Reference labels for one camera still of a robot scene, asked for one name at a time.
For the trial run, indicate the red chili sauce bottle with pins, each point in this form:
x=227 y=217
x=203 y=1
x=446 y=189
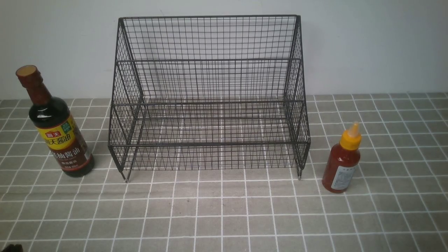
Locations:
x=343 y=158

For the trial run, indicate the dark soy sauce bottle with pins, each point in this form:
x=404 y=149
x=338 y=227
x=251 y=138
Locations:
x=56 y=125

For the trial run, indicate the grey checkered tablecloth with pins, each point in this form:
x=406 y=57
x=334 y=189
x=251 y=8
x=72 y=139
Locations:
x=395 y=202

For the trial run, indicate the black wire mesh shelf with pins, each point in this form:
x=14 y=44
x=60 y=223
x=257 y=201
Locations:
x=208 y=92

